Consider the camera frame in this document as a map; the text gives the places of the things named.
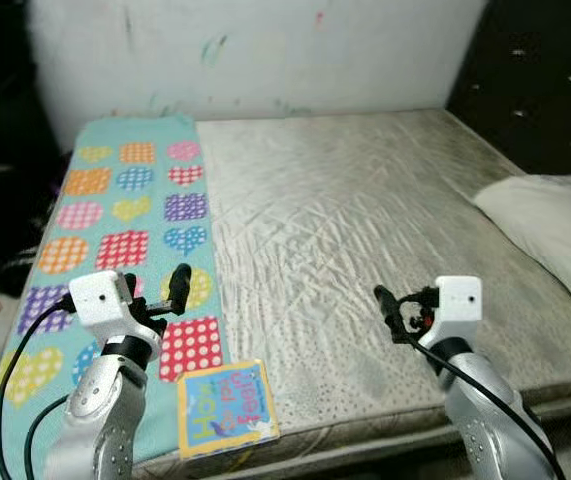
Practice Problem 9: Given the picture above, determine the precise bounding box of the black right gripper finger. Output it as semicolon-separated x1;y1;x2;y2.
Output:
373;285;406;343

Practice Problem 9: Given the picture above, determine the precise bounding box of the yellow and blue picture book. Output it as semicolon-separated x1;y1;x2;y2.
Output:
176;360;281;461

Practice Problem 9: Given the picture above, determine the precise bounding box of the white printed pillow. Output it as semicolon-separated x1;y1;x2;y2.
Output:
473;175;571;326

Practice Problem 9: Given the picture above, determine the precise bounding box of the teal blanket with coloured shapes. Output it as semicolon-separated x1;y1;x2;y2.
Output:
0;113;221;480

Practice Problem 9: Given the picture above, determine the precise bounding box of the white grey-speckled quilted mattress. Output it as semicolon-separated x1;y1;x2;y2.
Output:
135;108;571;476

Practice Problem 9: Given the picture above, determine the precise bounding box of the black tufted headboard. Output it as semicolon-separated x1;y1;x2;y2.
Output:
445;0;571;186

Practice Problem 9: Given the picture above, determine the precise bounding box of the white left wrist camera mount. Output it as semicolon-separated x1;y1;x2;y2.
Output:
68;270;138;331

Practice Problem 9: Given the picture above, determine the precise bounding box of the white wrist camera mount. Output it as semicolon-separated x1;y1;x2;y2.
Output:
433;276;484;339
68;270;138;331

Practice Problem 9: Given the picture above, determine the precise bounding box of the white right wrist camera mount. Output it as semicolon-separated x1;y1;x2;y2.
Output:
433;276;484;339

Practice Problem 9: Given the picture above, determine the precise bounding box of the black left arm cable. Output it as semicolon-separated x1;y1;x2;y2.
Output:
0;295;76;480

